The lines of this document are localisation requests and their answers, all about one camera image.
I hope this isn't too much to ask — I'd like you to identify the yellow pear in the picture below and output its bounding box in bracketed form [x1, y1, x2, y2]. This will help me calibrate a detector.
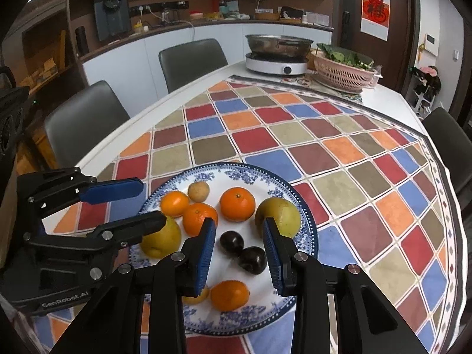
[140, 216, 182, 259]

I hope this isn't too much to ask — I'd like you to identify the smooth orange persimmon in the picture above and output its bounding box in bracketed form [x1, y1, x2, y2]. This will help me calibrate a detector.
[159, 191, 190, 218]

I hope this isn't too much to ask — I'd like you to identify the dark plum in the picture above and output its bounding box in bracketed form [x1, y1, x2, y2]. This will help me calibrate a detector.
[237, 246, 267, 275]
[219, 230, 244, 257]

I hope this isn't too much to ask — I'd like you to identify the small orange tangerine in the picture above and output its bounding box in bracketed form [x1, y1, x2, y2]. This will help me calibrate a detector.
[210, 281, 250, 312]

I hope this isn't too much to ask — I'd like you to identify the green pear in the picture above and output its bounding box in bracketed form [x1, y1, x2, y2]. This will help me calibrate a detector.
[254, 197, 301, 238]

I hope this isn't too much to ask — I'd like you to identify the near left dark chair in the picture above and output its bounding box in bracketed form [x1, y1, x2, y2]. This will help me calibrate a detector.
[44, 81, 130, 168]

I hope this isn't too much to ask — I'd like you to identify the dark chair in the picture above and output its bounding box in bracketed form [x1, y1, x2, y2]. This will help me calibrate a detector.
[422, 107, 472, 194]
[158, 38, 228, 93]
[44, 81, 130, 168]

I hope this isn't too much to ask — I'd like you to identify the colourful checkered table mat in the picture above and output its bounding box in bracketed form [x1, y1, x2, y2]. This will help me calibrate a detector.
[30, 75, 466, 354]

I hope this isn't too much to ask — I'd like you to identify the blue white porcelain plate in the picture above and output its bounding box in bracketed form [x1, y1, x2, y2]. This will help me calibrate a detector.
[141, 162, 318, 336]

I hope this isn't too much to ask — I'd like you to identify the far left dark chair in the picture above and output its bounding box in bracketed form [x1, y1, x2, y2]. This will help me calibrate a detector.
[158, 38, 228, 93]

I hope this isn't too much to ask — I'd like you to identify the black water dispenser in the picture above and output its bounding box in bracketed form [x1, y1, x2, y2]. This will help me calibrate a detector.
[94, 0, 131, 42]

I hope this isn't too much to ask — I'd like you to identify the right dark chair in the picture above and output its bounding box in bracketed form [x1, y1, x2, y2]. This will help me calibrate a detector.
[422, 107, 472, 194]

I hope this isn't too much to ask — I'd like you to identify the white induction cooker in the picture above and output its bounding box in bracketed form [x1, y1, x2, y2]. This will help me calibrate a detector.
[246, 53, 308, 76]

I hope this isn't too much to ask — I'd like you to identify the steel pan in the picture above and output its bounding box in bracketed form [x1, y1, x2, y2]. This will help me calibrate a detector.
[246, 35, 313, 58]

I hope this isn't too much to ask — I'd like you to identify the stroller with pink toy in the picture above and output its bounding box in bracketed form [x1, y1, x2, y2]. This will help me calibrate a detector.
[409, 65, 442, 117]

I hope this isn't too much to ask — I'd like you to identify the pink basket with greens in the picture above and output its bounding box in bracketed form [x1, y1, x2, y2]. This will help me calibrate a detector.
[309, 43, 381, 94]

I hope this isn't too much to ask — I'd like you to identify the dark wooden door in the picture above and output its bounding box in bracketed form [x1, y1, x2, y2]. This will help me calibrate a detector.
[336, 0, 420, 95]

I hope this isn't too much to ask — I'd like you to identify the red fu door poster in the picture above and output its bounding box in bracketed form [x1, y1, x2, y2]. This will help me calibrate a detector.
[360, 0, 390, 42]

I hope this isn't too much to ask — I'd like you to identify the white wall intercom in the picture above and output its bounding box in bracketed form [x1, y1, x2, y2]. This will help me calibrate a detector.
[424, 33, 438, 57]

